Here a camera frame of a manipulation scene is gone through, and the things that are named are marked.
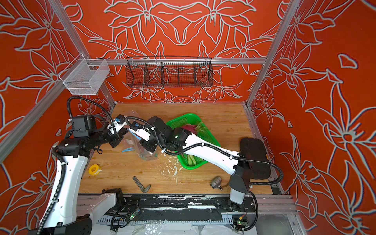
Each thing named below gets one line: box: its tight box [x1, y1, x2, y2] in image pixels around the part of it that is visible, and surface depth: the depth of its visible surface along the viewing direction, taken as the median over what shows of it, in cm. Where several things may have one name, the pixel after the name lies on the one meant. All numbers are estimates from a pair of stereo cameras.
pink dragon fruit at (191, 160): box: [187, 154, 197, 166], surface depth 87 cm
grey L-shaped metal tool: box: [132, 176, 152, 193], surface depth 79 cm
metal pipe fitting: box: [209, 175, 223, 191], surface depth 78 cm
